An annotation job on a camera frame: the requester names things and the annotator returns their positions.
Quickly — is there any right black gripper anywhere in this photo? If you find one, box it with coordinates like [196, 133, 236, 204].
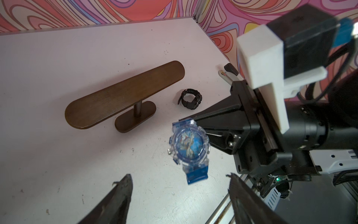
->
[180, 81, 328, 224]

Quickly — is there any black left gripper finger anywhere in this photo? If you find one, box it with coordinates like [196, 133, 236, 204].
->
[79, 174, 133, 224]

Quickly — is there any black watch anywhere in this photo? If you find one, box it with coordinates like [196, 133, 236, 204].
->
[177, 88, 202, 110]

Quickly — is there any brown wooden watch stand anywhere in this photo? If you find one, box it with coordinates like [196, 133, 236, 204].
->
[65, 61, 185, 133]

